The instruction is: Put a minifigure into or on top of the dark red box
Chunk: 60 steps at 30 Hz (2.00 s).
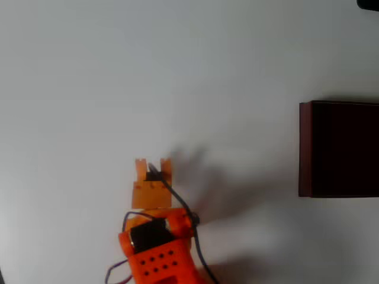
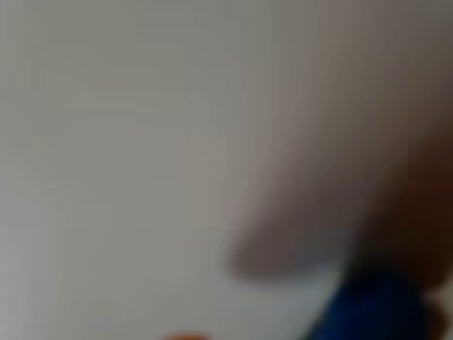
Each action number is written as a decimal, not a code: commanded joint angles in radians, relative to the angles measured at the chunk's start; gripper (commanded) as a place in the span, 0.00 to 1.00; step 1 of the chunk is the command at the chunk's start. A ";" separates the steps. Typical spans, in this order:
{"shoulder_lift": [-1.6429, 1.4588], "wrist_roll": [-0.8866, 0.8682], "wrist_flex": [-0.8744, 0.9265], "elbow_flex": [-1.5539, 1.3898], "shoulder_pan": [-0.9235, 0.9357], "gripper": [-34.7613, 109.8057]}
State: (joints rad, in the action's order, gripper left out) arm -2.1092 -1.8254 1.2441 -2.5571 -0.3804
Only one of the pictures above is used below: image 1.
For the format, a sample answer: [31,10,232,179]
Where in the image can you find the black blurred object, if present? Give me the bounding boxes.
[356,0,379,12]

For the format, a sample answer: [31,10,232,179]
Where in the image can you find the black camera cable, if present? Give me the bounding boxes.
[147,163,220,284]

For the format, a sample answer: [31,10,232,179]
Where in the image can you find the light orange camera mount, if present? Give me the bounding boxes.
[131,157,173,209]

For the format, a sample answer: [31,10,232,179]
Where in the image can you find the dark red open box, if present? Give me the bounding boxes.
[298,100,379,198]

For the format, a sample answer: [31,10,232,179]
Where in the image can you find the purple servo wires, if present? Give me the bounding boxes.
[104,210,158,284]

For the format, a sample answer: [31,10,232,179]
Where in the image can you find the black camera module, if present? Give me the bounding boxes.
[144,164,164,182]

